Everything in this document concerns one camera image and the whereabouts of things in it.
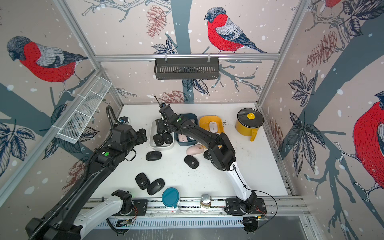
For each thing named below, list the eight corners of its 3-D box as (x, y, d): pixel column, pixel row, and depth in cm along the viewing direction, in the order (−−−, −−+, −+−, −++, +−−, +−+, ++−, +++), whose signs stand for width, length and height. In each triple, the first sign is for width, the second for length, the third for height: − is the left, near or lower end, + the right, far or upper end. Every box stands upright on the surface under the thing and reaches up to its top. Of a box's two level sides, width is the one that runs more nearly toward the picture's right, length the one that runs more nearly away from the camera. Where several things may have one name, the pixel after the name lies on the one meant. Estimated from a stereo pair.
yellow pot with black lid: (238, 141, 99) (242, 131, 89) (233, 118, 111) (236, 107, 102) (262, 141, 99) (268, 131, 89) (254, 118, 111) (260, 107, 102)
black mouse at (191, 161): (182, 161, 91) (182, 160, 89) (189, 154, 94) (188, 152, 92) (194, 171, 87) (194, 169, 85) (200, 163, 91) (200, 161, 88)
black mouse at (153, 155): (145, 160, 91) (144, 159, 90) (147, 152, 95) (146, 151, 93) (160, 160, 91) (160, 159, 90) (162, 152, 95) (161, 151, 93)
